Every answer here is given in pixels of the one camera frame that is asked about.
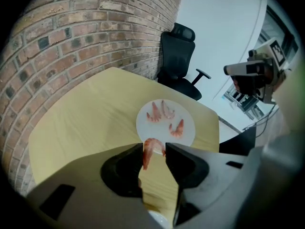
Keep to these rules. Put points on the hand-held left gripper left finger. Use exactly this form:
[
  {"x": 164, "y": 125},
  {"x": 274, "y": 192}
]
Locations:
[{"x": 90, "y": 187}]

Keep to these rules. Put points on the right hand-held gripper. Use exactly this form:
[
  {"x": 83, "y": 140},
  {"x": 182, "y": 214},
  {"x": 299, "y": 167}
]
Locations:
[{"x": 274, "y": 61}]

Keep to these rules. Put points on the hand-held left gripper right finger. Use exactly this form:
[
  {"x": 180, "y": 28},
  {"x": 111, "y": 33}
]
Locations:
[{"x": 214, "y": 180}]

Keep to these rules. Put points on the white plate with shrimp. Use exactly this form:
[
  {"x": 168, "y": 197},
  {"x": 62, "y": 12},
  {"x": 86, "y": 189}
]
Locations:
[{"x": 143, "y": 128}]

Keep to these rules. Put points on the person's right forearm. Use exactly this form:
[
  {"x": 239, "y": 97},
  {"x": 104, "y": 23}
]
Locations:
[{"x": 278, "y": 120}]

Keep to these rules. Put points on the large white plate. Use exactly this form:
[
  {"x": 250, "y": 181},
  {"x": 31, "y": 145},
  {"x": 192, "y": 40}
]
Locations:
[{"x": 159, "y": 219}]

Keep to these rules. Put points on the metal shelf rack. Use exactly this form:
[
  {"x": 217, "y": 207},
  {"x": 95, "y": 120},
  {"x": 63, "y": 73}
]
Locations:
[{"x": 245, "y": 104}]

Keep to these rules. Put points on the black high-back office chair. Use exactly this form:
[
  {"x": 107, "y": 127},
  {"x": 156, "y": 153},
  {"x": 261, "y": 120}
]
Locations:
[{"x": 177, "y": 61}]

